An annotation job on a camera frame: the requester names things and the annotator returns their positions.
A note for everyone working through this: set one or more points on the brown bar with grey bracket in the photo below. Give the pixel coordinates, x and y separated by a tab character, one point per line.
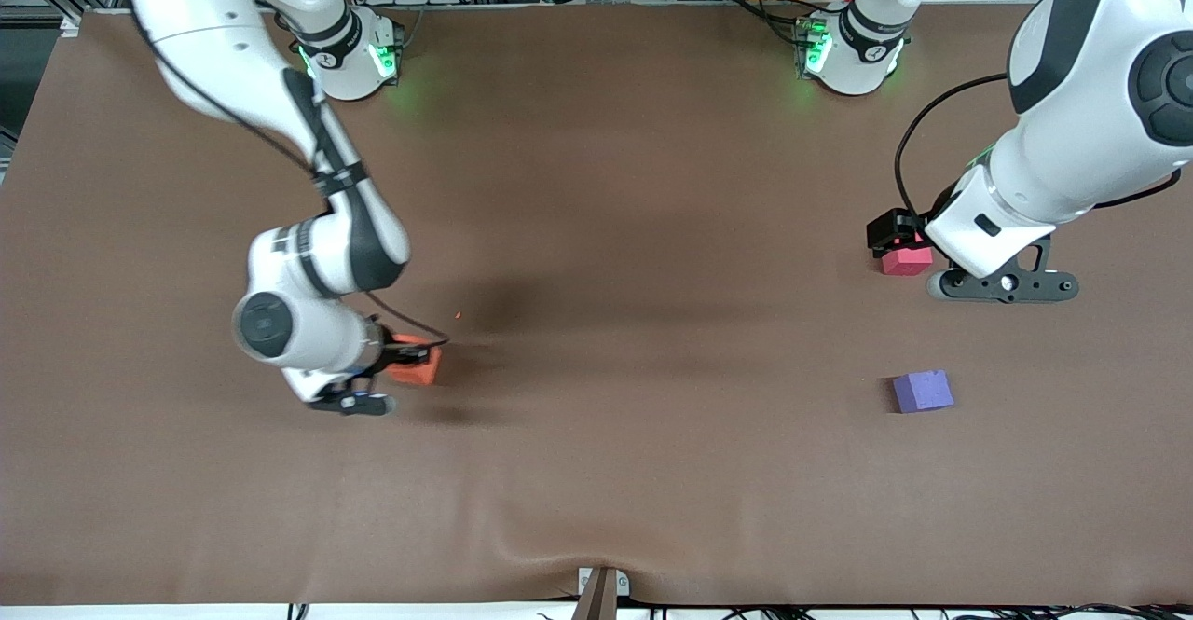
598	597

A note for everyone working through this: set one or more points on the brown table cover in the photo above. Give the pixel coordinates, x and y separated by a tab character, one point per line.
652	228

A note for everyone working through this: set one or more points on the blue foam cube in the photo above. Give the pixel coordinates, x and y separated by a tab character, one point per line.
923	392

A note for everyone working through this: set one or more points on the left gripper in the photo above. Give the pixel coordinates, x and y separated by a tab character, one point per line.
893	229

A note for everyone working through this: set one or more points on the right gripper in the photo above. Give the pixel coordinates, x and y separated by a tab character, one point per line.
395	356

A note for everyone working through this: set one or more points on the pink foam cube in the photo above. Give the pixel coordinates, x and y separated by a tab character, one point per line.
906	262

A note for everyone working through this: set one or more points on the orange foam cube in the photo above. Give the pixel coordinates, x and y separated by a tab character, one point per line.
415	375

